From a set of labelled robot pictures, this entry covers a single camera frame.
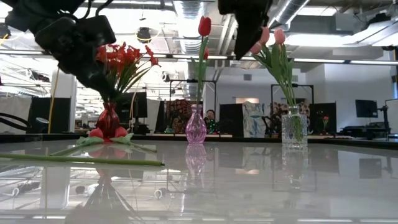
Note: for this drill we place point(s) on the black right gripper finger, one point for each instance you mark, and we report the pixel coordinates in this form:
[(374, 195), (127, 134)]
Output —
[(248, 31)]

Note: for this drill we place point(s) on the black ceiling dome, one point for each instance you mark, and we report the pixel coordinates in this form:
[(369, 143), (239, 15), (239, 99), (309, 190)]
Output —
[(144, 34)]

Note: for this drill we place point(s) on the ribbed silver air duct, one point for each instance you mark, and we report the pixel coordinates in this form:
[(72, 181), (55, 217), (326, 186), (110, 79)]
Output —
[(188, 18)]

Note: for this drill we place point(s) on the clear glass vase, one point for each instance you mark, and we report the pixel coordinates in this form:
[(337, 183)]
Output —
[(293, 130)]

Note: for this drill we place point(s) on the brown patterned cloth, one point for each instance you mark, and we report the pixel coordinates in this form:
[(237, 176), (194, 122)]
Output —
[(177, 115)]

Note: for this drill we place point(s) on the black monitor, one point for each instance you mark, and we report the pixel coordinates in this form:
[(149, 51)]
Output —
[(366, 108), (136, 105)]

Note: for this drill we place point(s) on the long white light strip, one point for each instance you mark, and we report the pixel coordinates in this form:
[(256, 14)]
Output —
[(326, 60)]

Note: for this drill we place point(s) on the smooth silver air duct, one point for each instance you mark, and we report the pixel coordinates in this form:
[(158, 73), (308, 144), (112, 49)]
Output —
[(289, 9)]

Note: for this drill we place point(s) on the red glass vase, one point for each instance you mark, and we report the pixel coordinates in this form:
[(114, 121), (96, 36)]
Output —
[(108, 123)]

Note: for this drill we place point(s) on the black metal frame stand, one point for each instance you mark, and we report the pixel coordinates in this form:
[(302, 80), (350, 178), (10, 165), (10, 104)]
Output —
[(306, 84)]

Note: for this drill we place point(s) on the person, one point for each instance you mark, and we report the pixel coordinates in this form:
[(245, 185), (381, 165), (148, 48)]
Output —
[(211, 119)]

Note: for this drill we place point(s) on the purple glass vase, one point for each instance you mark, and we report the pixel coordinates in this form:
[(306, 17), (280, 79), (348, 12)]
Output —
[(196, 127)]

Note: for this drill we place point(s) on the black partition panel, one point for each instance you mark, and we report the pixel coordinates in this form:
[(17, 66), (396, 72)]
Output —
[(233, 121), (62, 115), (315, 124)]

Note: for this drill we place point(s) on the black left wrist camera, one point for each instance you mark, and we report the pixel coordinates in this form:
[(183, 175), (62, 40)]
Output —
[(94, 29)]

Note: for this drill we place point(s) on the white blue patterned cloth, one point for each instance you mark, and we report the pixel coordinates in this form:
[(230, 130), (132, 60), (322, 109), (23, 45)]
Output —
[(253, 119)]

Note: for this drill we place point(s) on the white round lamp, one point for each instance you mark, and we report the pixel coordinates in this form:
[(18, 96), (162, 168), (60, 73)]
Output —
[(42, 120)]

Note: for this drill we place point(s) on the long green stem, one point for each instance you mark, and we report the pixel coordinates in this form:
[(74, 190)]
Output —
[(93, 160)]

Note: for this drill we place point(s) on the pink artificial tulip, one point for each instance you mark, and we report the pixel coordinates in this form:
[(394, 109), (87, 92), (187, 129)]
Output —
[(256, 48), (279, 48), (280, 35), (265, 35)]

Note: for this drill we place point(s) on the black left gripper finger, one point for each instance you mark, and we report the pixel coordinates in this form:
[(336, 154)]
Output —
[(99, 88)]

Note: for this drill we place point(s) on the distant red flower vase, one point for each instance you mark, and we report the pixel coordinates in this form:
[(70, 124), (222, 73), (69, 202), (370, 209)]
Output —
[(325, 118)]

